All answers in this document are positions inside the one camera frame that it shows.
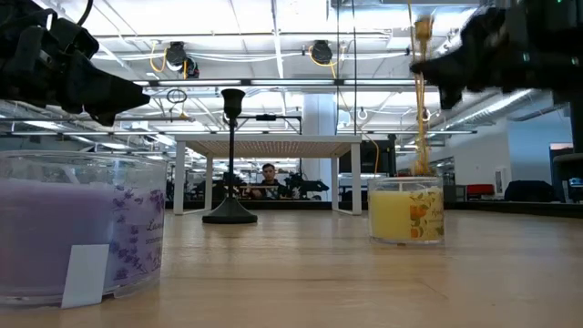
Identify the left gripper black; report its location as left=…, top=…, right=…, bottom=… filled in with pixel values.
left=0, top=0, right=151, bottom=128

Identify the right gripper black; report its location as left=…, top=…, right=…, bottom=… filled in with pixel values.
left=409, top=0, right=583, bottom=110

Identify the gold candlestick holder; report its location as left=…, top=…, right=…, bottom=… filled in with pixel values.
left=412, top=15, right=436, bottom=178

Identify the purple lavender candle jar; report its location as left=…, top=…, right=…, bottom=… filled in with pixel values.
left=0, top=149, right=168, bottom=309

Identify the black candlestick holder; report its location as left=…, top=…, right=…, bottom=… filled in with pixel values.
left=201, top=87, right=259, bottom=225

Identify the yellow candle jar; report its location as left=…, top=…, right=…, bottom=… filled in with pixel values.
left=367, top=176, right=445, bottom=246

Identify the red box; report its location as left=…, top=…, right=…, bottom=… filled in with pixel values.
left=465, top=182, right=496, bottom=201

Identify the black bulky bag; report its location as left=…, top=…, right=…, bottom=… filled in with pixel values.
left=504, top=179, right=557, bottom=203

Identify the long ceiling light bar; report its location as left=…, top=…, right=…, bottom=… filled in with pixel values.
left=134, top=77, right=438, bottom=88

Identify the person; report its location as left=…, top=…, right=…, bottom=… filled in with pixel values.
left=248, top=162, right=291, bottom=200

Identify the yellow hanging cable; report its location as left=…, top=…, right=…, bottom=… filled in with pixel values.
left=406, top=0, right=419, bottom=63

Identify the black ceiling cable reel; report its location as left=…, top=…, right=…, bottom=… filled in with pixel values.
left=308, top=39, right=335, bottom=67
left=163, top=40, right=201, bottom=80

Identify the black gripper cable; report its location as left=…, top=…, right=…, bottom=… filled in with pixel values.
left=76, top=0, right=95, bottom=27

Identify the black aluminium table frame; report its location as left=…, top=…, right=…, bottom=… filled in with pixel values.
left=163, top=199, right=583, bottom=219

